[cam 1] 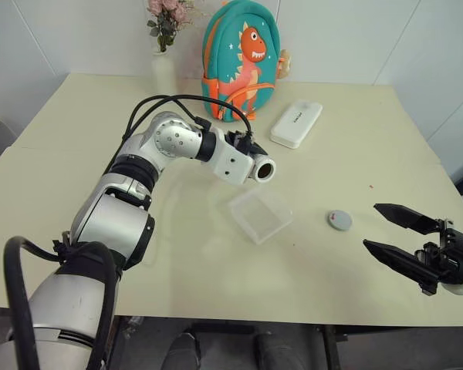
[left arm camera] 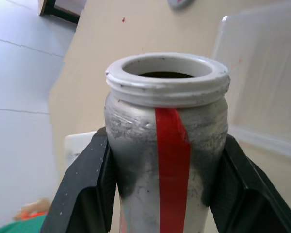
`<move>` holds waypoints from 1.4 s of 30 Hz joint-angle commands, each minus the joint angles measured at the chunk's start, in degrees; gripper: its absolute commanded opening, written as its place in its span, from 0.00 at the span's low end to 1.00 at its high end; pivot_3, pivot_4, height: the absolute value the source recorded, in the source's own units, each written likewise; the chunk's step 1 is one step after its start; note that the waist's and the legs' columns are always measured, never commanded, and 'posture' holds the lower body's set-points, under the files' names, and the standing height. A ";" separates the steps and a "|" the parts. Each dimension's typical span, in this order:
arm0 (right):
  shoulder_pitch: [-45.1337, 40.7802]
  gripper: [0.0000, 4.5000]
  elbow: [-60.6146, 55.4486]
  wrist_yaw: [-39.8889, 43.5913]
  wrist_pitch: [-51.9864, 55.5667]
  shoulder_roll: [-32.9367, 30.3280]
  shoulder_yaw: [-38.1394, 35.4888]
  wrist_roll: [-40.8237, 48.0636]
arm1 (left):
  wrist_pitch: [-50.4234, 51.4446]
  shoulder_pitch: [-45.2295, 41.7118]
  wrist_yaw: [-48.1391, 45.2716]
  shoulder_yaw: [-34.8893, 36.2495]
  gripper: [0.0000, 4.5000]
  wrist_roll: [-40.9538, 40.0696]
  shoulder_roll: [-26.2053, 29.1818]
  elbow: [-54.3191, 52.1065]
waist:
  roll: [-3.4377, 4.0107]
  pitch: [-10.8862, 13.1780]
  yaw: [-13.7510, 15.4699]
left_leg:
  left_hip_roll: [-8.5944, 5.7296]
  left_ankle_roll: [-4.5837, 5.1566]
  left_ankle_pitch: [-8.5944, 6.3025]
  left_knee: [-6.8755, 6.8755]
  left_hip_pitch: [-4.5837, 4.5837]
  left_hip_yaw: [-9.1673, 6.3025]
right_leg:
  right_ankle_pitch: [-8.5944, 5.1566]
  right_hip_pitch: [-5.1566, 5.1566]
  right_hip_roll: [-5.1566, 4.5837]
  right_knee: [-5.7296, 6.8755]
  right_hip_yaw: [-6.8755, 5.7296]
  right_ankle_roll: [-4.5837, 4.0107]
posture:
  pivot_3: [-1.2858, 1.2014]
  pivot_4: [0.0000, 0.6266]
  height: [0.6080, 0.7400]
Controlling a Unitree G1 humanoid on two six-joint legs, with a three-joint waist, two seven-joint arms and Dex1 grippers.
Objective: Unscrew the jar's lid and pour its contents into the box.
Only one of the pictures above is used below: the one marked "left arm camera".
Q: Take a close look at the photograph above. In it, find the white rectangular case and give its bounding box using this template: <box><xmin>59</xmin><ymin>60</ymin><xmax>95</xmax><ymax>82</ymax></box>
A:
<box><xmin>64</xmin><ymin>132</ymin><xmax>98</xmax><ymax>176</ymax></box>

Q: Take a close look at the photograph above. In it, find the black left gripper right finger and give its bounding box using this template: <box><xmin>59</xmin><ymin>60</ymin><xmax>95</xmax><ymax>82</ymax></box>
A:
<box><xmin>208</xmin><ymin>134</ymin><xmax>291</xmax><ymax>233</ymax></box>

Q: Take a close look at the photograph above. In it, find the clear plastic box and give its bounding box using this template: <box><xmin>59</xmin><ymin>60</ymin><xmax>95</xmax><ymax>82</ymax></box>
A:
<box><xmin>211</xmin><ymin>15</ymin><xmax>291</xmax><ymax>161</ymax></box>

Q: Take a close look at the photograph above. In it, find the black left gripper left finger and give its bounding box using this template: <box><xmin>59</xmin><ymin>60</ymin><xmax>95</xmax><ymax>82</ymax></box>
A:
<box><xmin>40</xmin><ymin>127</ymin><xmax>118</xmax><ymax>233</ymax></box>

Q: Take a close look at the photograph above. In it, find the grey round object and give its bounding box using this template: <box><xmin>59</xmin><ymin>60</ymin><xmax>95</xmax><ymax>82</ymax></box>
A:
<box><xmin>168</xmin><ymin>0</ymin><xmax>194</xmax><ymax>10</ymax></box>

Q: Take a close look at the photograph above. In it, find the dark furniture leg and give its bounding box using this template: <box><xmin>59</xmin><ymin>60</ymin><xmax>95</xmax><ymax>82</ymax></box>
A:
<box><xmin>38</xmin><ymin>0</ymin><xmax>88</xmax><ymax>24</ymax></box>

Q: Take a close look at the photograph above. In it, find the silver red can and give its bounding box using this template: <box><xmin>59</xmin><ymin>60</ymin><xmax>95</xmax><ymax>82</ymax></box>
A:
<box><xmin>104</xmin><ymin>52</ymin><xmax>231</xmax><ymax>233</ymax></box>

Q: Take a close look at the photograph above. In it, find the teal dinosaur backpack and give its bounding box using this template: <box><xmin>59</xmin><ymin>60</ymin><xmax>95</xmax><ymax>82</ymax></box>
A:
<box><xmin>0</xmin><ymin>210</ymin><xmax>49</xmax><ymax>233</ymax></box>

